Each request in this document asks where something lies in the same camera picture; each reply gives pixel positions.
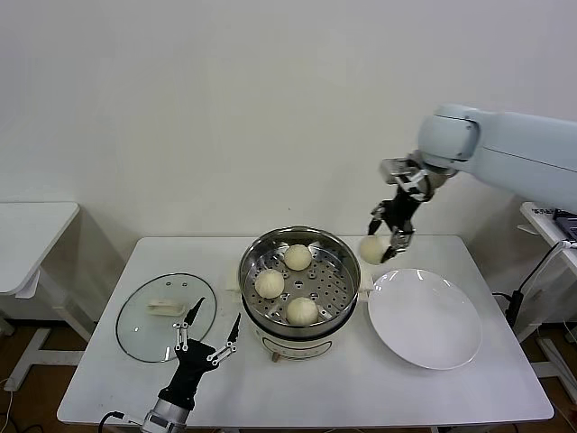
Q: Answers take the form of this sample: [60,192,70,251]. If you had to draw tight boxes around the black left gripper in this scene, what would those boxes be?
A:
[156,296,243,406]

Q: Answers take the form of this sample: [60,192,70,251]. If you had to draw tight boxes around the white side table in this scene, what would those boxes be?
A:
[0,201,98,392]
[513,201,577,396]

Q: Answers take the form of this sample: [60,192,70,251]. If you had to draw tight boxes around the round white plate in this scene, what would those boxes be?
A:
[367,268,483,371]

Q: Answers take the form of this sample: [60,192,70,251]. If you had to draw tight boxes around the stainless steel steamer basket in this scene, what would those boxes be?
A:
[224,227,374,327]

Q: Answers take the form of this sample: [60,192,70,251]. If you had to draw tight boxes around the open dark laptop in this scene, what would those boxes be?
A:
[552,207,577,240]

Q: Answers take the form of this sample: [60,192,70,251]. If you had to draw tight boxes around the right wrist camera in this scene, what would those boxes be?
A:
[380,156,429,195]

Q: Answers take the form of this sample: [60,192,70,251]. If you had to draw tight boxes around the white steamed baozi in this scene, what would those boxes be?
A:
[283,244,313,272]
[254,269,286,299]
[286,296,319,326]
[359,236,389,266]

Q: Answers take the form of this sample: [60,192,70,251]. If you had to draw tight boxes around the white electric cooking pot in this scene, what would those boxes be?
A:
[228,288,369,364]

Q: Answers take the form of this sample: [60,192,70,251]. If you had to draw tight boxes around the black power adapter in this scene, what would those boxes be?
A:
[505,290,525,327]

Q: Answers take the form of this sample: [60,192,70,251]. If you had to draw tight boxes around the round glass pot lid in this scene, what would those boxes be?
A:
[115,272,219,364]

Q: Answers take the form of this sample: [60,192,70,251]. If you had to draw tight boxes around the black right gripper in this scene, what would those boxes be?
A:
[367,187,423,265]

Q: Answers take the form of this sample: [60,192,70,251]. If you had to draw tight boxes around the black laptop power cable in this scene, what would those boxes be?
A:
[517,242,570,297]

